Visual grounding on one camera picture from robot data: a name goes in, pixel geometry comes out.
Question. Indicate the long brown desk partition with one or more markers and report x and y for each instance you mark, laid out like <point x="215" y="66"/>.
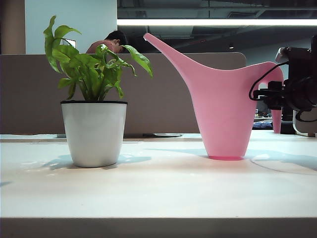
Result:
<point x="161" y="99"/>

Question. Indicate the black round cushion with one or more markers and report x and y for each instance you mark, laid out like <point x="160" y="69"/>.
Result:
<point x="287" y="127"/>

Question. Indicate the flat grey monitor base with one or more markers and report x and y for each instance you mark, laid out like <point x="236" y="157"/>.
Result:
<point x="163" y="135"/>

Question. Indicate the pink plastic watering can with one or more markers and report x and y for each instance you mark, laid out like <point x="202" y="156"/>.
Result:
<point x="223" y="111"/>

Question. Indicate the blue patterned cloth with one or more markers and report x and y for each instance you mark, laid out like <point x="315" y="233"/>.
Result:
<point x="262" y="125"/>

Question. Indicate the white-edged brown desk partition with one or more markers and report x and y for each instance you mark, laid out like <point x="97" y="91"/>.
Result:
<point x="307" y="126"/>

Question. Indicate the person in pink shirt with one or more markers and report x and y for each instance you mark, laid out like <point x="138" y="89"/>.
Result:
<point x="99" y="47"/>

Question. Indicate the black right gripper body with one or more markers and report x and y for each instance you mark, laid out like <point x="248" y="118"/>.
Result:
<point x="302" y="81"/>

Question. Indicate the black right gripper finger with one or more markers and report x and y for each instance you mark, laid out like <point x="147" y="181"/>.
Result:
<point x="275" y="85"/>
<point x="270" y="95"/>

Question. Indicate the small lit white screen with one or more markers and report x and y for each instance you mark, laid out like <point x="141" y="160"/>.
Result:
<point x="71" y="42"/>

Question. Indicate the white plant pot black rim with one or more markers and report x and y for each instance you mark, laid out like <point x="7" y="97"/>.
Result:
<point x="94" y="134"/>

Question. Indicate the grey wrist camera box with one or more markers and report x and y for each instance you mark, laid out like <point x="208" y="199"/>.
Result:
<point x="282" y="54"/>

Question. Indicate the green leafy plant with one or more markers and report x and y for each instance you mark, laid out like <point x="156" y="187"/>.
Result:
<point x="91" y="74"/>

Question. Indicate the white ceiling light strip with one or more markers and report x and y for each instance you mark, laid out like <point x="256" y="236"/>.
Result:
<point x="198" y="22"/>

